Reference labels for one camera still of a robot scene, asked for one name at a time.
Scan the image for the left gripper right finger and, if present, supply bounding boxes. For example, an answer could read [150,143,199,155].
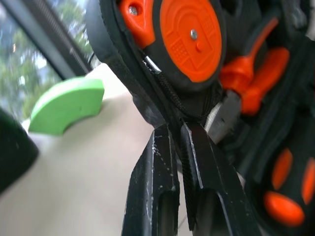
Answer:
[181,121,261,236]

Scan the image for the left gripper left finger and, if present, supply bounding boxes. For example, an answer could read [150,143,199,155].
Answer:
[122,123,180,236]

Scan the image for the orange and black screwdriver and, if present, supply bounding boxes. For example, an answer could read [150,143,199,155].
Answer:
[246,147,315,228]

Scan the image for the green foam block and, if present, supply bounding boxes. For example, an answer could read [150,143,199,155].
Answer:
[28,77,105,136]

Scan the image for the orange and black tape measure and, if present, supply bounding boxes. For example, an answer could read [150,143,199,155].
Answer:
[118,0,226,121]

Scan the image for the dark rounded object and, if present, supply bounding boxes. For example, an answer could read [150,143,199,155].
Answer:
[0,107,39,195]

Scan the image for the orange handled pliers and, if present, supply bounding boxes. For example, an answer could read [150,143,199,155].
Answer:
[208,17,290,146]

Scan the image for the dark window frame bar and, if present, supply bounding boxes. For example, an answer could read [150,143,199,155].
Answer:
[3,0,93,78]

